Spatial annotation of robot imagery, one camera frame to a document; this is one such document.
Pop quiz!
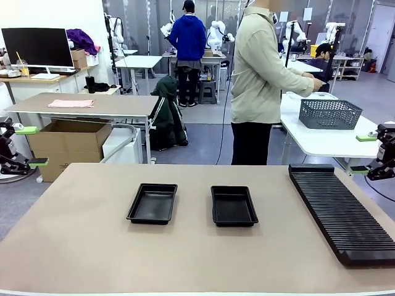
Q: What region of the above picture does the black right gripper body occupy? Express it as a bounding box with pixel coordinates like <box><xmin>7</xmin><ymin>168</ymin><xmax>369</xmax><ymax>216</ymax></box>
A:
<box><xmin>378</xmin><ymin>138</ymin><xmax>395</xmax><ymax>161</ymax></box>

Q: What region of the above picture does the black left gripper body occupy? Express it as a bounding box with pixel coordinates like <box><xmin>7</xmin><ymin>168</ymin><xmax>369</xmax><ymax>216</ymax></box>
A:
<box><xmin>0</xmin><ymin>133</ymin><xmax>17</xmax><ymax>163</ymax></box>

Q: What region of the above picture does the black ESD tray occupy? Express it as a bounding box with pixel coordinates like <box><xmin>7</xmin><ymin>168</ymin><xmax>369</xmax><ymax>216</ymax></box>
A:
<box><xmin>210</xmin><ymin>185</ymin><xmax>259</xmax><ymax>228</ymax></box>
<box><xmin>125</xmin><ymin>183</ymin><xmax>178</xmax><ymax>225</ymax></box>

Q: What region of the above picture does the person's right forearm beige sleeve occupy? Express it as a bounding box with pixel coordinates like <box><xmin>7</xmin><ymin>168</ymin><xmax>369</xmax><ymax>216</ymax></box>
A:
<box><xmin>277</xmin><ymin>65</ymin><xmax>315</xmax><ymax>98</ymax></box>

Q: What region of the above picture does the white round mesh basket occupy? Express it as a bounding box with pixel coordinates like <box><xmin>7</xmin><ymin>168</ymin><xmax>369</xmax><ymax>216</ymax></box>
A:
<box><xmin>0</xmin><ymin>131</ymin><xmax>38</xmax><ymax>184</ymax></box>

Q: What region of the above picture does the large open cardboard box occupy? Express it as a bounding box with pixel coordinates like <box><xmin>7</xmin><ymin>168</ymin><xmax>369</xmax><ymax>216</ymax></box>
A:
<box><xmin>27</xmin><ymin>119</ymin><xmax>113</xmax><ymax>183</ymax></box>

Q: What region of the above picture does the white rounded table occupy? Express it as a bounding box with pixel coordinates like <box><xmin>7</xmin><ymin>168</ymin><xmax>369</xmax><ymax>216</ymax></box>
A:
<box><xmin>279</xmin><ymin>92</ymin><xmax>395</xmax><ymax>176</ymax></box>

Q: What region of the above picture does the grey woven plastic basket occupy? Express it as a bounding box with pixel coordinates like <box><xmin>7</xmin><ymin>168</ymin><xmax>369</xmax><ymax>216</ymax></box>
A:
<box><xmin>298</xmin><ymin>99</ymin><xmax>364</xmax><ymax>131</ymax></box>

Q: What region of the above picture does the wooden-top white desk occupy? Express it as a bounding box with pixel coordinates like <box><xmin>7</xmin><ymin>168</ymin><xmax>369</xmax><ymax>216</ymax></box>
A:
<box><xmin>0</xmin><ymin>65</ymin><xmax>93</xmax><ymax>104</ymax></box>

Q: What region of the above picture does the pink folded cloth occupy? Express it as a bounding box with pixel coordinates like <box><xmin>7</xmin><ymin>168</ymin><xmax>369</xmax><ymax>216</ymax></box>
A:
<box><xmin>48</xmin><ymin>99</ymin><xmax>95</xmax><ymax>109</ymax></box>

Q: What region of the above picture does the black slotted board rack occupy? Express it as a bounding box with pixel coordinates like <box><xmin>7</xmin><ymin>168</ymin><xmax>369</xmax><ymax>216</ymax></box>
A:
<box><xmin>288</xmin><ymin>163</ymin><xmax>395</xmax><ymax>268</ymax></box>

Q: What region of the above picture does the plastic cup yellow straw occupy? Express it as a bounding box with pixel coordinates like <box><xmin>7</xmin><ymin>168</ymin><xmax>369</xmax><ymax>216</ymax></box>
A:
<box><xmin>15</xmin><ymin>51</ymin><xmax>30</xmax><ymax>78</ymax></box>

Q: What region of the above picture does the white plastic container lid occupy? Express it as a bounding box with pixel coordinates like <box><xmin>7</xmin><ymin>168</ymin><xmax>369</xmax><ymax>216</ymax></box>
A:
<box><xmin>285</xmin><ymin>91</ymin><xmax>339</xmax><ymax>101</ymax></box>

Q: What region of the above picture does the white shelf rack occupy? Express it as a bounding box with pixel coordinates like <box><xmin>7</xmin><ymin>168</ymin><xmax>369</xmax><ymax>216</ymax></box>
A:
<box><xmin>332</xmin><ymin>54</ymin><xmax>365</xmax><ymax>82</ymax></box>

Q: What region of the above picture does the black stand pole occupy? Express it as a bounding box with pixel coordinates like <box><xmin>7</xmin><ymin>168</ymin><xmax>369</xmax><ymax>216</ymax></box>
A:
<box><xmin>326</xmin><ymin>26</ymin><xmax>343</xmax><ymax>93</ymax></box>
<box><xmin>283</xmin><ymin>21</ymin><xmax>297</xmax><ymax>68</ymax></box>

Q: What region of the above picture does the white box cabinet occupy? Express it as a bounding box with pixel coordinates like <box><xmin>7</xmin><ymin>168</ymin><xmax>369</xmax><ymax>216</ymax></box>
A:
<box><xmin>102</xmin><ymin>127</ymin><xmax>144</xmax><ymax>165</ymax></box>

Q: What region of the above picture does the black computer monitor white stand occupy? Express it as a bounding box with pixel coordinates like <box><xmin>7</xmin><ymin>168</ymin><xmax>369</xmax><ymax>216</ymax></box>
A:
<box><xmin>1</xmin><ymin>27</ymin><xmax>75</xmax><ymax>80</ymax></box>

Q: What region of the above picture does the small white side table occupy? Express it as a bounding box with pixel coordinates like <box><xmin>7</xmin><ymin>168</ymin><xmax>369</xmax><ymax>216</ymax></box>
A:
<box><xmin>78</xmin><ymin>84</ymin><xmax>122</xmax><ymax>96</ymax></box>

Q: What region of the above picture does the small cardboard box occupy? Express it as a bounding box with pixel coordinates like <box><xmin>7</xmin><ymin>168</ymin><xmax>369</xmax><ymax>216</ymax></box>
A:
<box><xmin>70</xmin><ymin>48</ymin><xmax>89</xmax><ymax>70</ymax></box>

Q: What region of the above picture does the seated person dark hair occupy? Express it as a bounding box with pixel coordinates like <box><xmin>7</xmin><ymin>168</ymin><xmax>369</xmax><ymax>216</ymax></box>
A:
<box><xmin>307</xmin><ymin>43</ymin><xmax>336</xmax><ymax>93</ymax></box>

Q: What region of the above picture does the grey door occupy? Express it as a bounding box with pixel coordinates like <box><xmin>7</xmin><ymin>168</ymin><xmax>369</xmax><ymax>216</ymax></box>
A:
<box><xmin>367</xmin><ymin>2</ymin><xmax>395</xmax><ymax>75</ymax></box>

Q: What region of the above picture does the purple garment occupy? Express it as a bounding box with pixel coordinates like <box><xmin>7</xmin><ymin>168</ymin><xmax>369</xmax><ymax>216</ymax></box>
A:
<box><xmin>65</xmin><ymin>28</ymin><xmax>99</xmax><ymax>57</ymax></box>

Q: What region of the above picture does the white height-adjustable table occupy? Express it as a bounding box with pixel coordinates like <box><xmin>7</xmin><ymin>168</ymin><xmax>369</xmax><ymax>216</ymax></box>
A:
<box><xmin>114</xmin><ymin>55</ymin><xmax>164</xmax><ymax>96</ymax></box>

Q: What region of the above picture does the person in beige shirt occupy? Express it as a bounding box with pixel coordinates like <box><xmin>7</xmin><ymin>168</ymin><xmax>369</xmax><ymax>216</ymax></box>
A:
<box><xmin>230</xmin><ymin>0</ymin><xmax>291</xmax><ymax>166</ymax></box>

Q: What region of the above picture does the dark green jacket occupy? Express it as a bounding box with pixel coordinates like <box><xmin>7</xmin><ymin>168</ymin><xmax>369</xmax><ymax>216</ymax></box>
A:
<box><xmin>150</xmin><ymin>75</ymin><xmax>189</xmax><ymax>152</ymax></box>

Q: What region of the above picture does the grey plastic stool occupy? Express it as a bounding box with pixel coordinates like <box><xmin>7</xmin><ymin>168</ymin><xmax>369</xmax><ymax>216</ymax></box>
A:
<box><xmin>197</xmin><ymin>80</ymin><xmax>218</xmax><ymax>105</ymax></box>

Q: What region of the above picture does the wood-top white table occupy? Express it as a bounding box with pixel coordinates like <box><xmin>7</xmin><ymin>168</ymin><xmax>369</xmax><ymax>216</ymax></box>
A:
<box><xmin>161</xmin><ymin>51</ymin><xmax>228</xmax><ymax>103</ymax></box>

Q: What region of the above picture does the person in blue hoodie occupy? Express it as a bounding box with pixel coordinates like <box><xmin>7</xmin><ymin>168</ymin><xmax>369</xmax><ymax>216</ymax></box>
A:
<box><xmin>168</xmin><ymin>0</ymin><xmax>207</xmax><ymax>107</ymax></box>

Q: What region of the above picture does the right gripper thin black cable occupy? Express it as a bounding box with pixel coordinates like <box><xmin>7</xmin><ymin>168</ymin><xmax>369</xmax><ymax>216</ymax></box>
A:
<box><xmin>364</xmin><ymin>175</ymin><xmax>395</xmax><ymax>199</ymax></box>

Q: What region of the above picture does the grey flexible hose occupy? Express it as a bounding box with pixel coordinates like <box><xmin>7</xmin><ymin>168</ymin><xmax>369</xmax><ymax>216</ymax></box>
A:
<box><xmin>101</xmin><ymin>123</ymin><xmax>138</xmax><ymax>163</ymax></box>

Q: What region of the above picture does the brown-top grey-frame table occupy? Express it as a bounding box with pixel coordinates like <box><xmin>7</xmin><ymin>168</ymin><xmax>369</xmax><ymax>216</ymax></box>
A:
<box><xmin>4</xmin><ymin>92</ymin><xmax>160</xmax><ymax>165</ymax></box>

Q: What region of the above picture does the black hanging cable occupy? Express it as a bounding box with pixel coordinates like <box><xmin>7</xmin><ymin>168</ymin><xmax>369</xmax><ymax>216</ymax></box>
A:
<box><xmin>215</xmin><ymin>0</ymin><xmax>249</xmax><ymax>166</ymax></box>

